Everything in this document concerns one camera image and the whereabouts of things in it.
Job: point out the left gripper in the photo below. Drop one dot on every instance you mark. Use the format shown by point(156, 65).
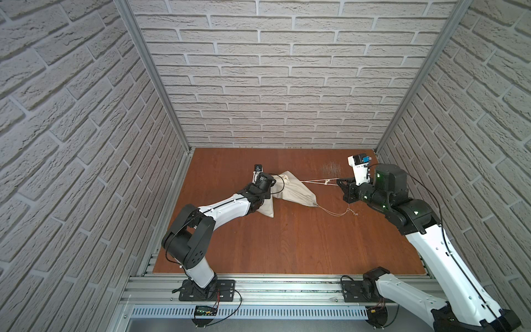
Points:
point(267, 181)

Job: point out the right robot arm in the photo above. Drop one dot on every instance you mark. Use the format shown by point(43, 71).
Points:
point(467, 305)

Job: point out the left controller board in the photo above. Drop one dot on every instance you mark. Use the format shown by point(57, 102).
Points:
point(203, 312)

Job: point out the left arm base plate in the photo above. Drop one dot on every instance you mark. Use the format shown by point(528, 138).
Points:
point(222, 290)

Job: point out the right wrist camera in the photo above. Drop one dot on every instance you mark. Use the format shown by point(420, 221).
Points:
point(360, 166)

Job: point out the right controller board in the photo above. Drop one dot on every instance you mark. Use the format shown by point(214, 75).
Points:
point(377, 317)

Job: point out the cream cloth bag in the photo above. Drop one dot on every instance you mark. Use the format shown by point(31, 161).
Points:
point(294, 190)
point(267, 208)

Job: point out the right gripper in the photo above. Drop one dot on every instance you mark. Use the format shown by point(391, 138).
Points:
point(346, 188)

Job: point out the controller board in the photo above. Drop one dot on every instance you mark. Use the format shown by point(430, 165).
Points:
point(377, 317)
point(203, 312)

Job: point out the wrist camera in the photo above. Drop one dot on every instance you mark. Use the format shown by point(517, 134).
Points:
point(360, 166)
point(258, 169)

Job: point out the aluminium front rail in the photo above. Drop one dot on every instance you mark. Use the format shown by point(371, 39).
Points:
point(257, 289)

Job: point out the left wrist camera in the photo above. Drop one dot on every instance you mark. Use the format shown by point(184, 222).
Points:
point(258, 169)

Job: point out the left corner aluminium post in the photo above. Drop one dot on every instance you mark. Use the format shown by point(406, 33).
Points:
point(138, 39)

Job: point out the perforated vent strip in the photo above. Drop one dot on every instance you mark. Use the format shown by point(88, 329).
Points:
point(255, 312)

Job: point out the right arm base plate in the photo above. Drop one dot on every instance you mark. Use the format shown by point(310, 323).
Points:
point(360, 291)

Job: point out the corner aluminium post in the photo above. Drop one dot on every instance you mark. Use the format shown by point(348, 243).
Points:
point(138, 39)
point(447, 31)

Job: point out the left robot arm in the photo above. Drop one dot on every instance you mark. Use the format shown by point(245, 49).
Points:
point(189, 236)

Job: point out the right corner aluminium post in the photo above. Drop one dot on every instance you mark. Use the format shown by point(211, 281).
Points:
point(447, 31)

